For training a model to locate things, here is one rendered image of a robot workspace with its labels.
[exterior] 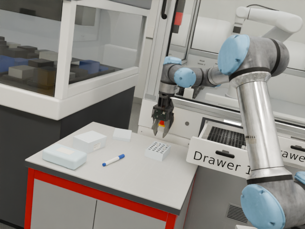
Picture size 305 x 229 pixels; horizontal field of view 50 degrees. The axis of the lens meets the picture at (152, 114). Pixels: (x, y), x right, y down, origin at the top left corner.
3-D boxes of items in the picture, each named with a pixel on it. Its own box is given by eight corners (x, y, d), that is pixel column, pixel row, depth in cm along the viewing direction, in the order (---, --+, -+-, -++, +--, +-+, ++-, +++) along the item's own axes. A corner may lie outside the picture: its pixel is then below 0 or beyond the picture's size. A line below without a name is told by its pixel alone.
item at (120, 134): (129, 141, 160) (130, 139, 160) (112, 139, 160) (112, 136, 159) (131, 133, 172) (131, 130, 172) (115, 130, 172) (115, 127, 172)
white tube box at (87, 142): (86, 154, 139) (88, 142, 138) (71, 147, 143) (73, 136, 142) (105, 146, 150) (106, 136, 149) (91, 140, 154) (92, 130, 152)
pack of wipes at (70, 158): (86, 162, 132) (88, 152, 131) (74, 171, 123) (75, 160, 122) (55, 151, 136) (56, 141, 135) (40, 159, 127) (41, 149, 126)
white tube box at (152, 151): (161, 161, 145) (163, 153, 144) (144, 156, 147) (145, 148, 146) (169, 152, 156) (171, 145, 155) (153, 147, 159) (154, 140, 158)
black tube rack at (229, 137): (243, 164, 139) (248, 150, 137) (203, 153, 143) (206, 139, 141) (245, 147, 159) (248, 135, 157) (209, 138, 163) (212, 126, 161)
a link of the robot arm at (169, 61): (169, 58, 133) (161, 54, 141) (164, 84, 136) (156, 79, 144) (186, 60, 137) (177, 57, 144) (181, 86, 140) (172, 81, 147)
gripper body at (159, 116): (150, 118, 143) (154, 92, 140) (156, 114, 151) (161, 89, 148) (166, 123, 141) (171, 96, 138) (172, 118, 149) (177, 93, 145)
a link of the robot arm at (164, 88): (163, 79, 147) (180, 84, 144) (161, 89, 148) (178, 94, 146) (157, 82, 140) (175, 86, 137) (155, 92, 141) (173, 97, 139)
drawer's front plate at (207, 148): (257, 181, 129) (264, 156, 126) (185, 161, 135) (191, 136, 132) (257, 180, 130) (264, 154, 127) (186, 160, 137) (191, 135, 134)
